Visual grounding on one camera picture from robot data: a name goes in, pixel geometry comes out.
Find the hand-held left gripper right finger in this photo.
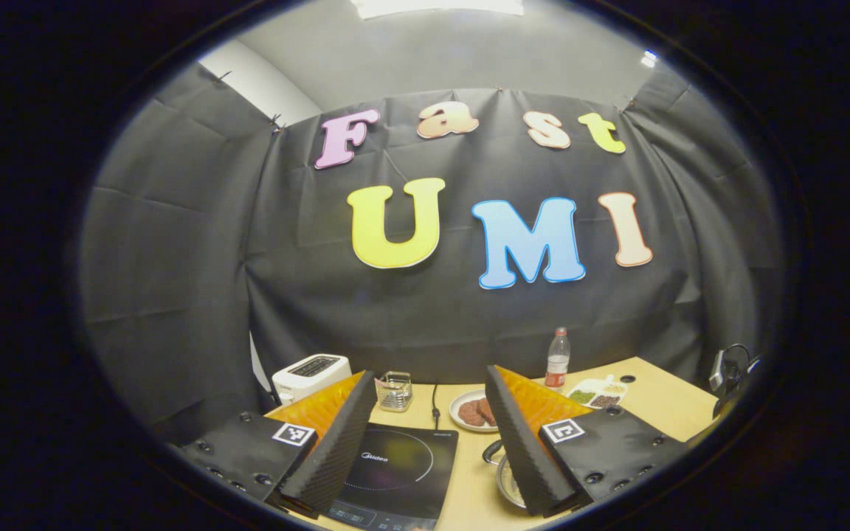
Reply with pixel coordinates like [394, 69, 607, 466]
[486, 365, 691, 517]

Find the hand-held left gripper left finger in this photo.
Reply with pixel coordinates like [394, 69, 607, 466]
[174, 371, 379, 521]

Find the steel pot with black handle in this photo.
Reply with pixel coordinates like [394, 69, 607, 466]
[483, 440, 529, 510]

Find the black induction cooktop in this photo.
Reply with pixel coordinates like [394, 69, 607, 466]
[325, 423, 460, 531]

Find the white round plate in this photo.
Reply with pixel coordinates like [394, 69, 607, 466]
[449, 389, 500, 433]

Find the white toaster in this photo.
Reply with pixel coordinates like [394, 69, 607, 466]
[272, 353, 353, 405]

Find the white divided bean dish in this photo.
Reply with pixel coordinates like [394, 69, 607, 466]
[567, 375, 629, 410]

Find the clear plastic water bottle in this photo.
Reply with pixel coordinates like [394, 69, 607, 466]
[545, 327, 572, 389]

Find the large ceiling light panel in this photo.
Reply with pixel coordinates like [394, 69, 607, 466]
[351, 0, 528, 19]

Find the metal wire basket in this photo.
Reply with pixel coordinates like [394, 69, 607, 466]
[376, 371, 414, 412]

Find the dark device with cable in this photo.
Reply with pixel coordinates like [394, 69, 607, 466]
[708, 343, 763, 421]

